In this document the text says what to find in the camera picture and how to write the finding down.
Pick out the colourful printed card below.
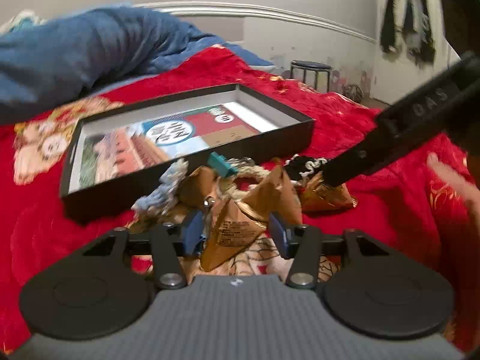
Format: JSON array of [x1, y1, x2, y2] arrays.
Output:
[[78, 103, 281, 189]]

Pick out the white bed headboard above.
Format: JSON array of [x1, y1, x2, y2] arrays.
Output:
[[131, 1, 377, 43]]

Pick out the black round stool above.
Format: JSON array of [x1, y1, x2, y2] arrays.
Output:
[[290, 60, 333, 92]]

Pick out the blue blanket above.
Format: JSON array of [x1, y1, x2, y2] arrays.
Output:
[[0, 5, 275, 125]]

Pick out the black white hanging clothes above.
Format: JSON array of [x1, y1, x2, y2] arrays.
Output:
[[379, 0, 437, 66]]

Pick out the dark striped bundle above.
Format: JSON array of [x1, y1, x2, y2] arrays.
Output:
[[343, 83, 365, 102]]

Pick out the black shallow box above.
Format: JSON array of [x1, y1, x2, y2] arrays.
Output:
[[59, 82, 316, 226]]

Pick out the blue white scrunchie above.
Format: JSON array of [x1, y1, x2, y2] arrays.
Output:
[[131, 157, 189, 215]]

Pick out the red printed blanket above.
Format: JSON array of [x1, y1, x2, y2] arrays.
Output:
[[0, 44, 480, 347]]

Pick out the person's right hand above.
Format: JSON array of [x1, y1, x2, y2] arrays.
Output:
[[427, 151, 480, 230]]

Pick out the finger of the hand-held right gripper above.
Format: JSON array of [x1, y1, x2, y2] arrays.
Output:
[[322, 134, 399, 189]]

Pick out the black scrunchie white trim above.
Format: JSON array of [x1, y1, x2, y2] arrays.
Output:
[[284, 154, 331, 187]]

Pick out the pale floral pillow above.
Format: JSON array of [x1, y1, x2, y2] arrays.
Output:
[[0, 10, 46, 35]]

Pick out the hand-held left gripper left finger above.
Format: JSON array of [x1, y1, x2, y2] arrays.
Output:
[[80, 211, 207, 291]]

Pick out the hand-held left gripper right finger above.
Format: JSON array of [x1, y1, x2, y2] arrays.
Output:
[[268, 212, 393, 291]]

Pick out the teal hair clip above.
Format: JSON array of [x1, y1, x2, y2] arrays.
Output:
[[208, 152, 239, 178]]

